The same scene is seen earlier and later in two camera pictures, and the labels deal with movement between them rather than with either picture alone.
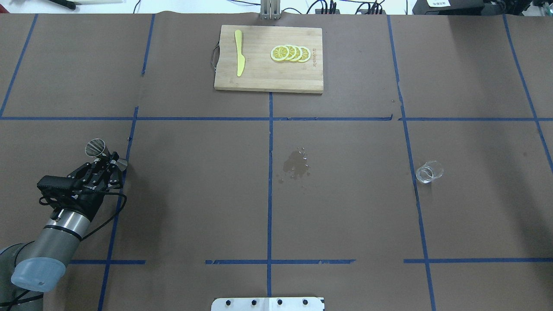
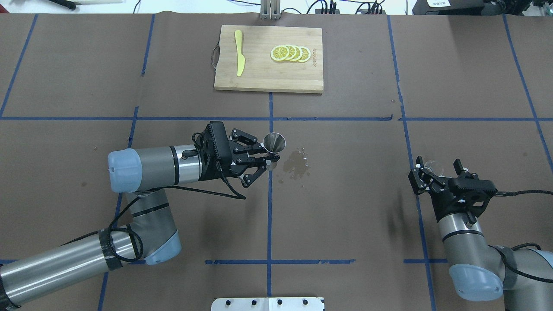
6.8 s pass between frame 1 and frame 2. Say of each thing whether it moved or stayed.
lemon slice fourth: stayed
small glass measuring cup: stayed
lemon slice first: stayed
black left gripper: moved
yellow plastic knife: stayed
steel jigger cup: moved
